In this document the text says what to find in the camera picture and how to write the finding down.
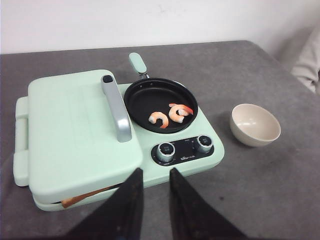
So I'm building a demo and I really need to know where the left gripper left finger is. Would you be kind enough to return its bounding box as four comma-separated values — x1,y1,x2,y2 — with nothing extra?
66,168,144,240

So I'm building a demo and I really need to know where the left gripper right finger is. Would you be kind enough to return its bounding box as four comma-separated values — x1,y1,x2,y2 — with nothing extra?
169,168,247,240

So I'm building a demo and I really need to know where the bread slice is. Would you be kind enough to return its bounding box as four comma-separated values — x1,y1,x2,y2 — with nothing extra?
60,183,122,209

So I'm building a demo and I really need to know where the breakfast maker hinged lid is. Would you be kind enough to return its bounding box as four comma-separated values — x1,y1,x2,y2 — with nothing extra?
13,69,143,211

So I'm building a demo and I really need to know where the beige ribbed bowl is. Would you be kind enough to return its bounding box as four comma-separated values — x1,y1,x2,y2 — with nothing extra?
229,103,281,147

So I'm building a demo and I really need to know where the left silver control knob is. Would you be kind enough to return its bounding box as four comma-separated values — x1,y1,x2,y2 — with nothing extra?
156,142,176,163

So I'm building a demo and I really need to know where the silver control knob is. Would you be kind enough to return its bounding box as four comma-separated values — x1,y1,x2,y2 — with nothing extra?
156,142,176,163
196,135,213,154

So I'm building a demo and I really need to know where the right silver control knob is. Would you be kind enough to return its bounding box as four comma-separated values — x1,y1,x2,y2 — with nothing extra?
196,135,213,154

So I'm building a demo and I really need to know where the black frying pan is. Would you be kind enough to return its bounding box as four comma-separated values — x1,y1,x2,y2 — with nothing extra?
124,52,198,134

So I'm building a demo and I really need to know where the beige cloth at edge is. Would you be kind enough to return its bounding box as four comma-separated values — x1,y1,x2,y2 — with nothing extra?
291,24,320,95

